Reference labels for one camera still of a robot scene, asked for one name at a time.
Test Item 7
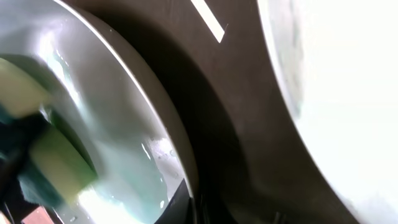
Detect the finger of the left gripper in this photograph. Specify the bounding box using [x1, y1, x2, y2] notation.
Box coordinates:
[1, 114, 49, 199]

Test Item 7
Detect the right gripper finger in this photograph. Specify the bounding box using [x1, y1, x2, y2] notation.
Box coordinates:
[155, 180, 194, 224]

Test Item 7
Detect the green yellow sponge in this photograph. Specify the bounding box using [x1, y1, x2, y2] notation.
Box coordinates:
[1, 59, 96, 208]

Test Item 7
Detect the white plate stained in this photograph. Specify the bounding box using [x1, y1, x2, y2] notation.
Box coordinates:
[1, 1, 198, 223]

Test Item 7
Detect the white plate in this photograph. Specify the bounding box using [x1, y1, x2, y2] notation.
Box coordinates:
[257, 0, 397, 223]

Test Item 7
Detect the large dark serving tray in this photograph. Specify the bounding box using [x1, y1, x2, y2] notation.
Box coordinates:
[65, 0, 361, 224]

